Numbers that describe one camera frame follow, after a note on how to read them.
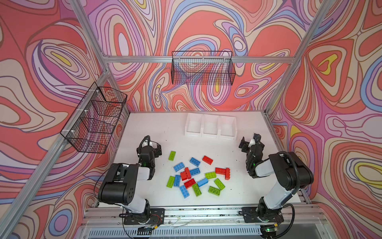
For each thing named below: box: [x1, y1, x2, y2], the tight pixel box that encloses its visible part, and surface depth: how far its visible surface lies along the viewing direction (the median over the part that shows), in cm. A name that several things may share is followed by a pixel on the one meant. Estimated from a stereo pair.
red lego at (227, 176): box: [224, 167, 231, 181], surface depth 88 cm
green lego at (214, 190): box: [207, 185, 221, 197], surface depth 82 cm
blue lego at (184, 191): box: [179, 184, 191, 199], surface depth 82 cm
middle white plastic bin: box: [200, 114, 221, 139], surface depth 110 cm
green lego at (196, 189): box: [191, 183, 202, 197], surface depth 82 cm
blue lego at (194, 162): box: [189, 156, 201, 167], surface depth 93 cm
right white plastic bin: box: [218, 115, 238, 141], surface depth 109 cm
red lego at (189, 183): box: [184, 178, 196, 189], surface depth 85 cm
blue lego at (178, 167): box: [173, 161, 186, 173], surface depth 90 cm
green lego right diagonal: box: [213, 177, 226, 191], surface depth 86 cm
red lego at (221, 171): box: [214, 167, 227, 176], surface depth 88 cm
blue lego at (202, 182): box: [197, 177, 209, 188], surface depth 84 cm
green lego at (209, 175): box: [204, 171, 217, 180], surface depth 88 cm
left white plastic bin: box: [184, 112, 204, 138], surface depth 110 cm
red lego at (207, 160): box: [201, 155, 214, 166], surface depth 94 cm
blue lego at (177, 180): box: [174, 174, 181, 188], surface depth 86 cm
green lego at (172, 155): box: [168, 150, 177, 161], surface depth 97 cm
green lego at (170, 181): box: [166, 175, 176, 189], surface depth 86 cm
